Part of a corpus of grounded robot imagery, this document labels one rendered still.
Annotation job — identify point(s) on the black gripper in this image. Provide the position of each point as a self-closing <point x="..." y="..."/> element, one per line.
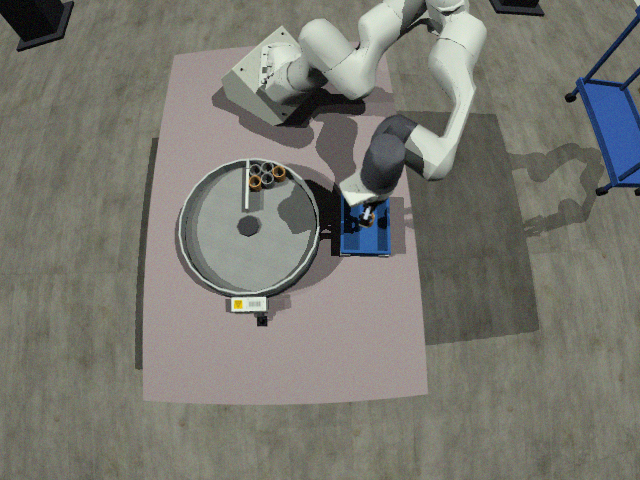
<point x="368" y="207"/>

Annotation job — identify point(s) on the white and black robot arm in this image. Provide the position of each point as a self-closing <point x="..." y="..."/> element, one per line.
<point x="353" y="73"/>

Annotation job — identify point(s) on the blue crate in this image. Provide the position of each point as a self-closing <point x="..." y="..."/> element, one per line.
<point x="362" y="241"/>

